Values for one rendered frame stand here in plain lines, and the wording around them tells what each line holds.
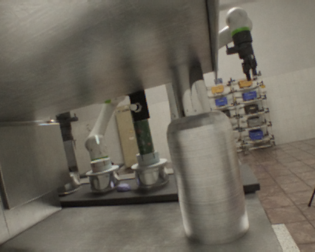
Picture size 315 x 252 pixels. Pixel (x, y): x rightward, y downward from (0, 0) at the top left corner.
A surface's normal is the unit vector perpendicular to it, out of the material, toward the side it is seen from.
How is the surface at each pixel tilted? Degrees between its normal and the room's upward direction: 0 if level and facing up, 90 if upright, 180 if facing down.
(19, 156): 90
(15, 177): 90
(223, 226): 90
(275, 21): 90
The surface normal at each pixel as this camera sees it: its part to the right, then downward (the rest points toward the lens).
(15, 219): 0.93, -0.19
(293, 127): -0.31, 0.06
